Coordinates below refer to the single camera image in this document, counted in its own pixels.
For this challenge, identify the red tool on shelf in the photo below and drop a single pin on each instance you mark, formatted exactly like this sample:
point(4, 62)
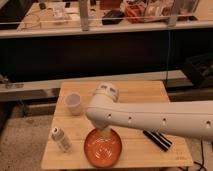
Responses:
point(135, 13)

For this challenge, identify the metal frame post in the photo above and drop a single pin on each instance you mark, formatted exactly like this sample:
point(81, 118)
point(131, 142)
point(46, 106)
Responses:
point(83, 11)
point(174, 13)

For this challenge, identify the beige wooden stick tool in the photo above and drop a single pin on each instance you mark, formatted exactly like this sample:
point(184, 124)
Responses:
point(105, 133)

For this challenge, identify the translucent plastic cup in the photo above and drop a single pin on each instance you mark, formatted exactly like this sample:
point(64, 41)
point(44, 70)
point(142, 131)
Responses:
point(72, 102)

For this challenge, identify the small grey bottle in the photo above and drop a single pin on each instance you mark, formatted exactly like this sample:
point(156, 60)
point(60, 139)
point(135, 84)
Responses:
point(59, 136)

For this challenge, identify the orange ridged plate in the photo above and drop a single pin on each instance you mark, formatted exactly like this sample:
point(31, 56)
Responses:
point(102, 152)

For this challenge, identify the black striped eraser block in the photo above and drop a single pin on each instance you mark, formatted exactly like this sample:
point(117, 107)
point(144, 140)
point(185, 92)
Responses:
point(159, 139)

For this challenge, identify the black crate at right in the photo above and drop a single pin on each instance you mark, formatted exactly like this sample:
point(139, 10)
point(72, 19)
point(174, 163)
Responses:
point(199, 70)

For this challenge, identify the metal frame post left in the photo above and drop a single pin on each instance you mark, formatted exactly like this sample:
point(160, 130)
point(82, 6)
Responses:
point(83, 11)

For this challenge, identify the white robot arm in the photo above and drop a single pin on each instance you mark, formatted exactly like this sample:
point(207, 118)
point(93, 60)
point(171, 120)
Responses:
point(187, 119)

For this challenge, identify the black bag on shelf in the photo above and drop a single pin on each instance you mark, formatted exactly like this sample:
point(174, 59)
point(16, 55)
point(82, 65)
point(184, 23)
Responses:
point(112, 17)

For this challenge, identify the metal frame post right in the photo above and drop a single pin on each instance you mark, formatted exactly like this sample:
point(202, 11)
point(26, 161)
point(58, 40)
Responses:
point(174, 13)

